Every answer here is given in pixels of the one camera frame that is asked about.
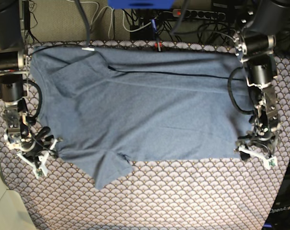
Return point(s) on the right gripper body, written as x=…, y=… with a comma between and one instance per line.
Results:
x=31, y=146

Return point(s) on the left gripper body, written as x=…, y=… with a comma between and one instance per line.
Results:
x=267, y=143

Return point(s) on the blue T-shirt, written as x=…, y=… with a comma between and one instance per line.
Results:
x=113, y=106

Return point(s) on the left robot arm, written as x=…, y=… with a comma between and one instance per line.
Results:
x=255, y=39

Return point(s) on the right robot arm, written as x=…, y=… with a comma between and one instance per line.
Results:
x=15, y=19

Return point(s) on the beige plastic bin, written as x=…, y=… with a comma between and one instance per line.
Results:
x=13, y=213

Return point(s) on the black OpenArm base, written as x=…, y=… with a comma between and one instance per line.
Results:
x=279, y=216

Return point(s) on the red and black clip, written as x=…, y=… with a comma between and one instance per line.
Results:
x=158, y=46

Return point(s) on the black power strip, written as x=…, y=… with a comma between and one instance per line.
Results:
x=205, y=15

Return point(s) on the black box under table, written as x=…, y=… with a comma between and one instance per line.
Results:
x=145, y=34

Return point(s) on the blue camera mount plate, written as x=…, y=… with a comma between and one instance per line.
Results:
x=140, y=4

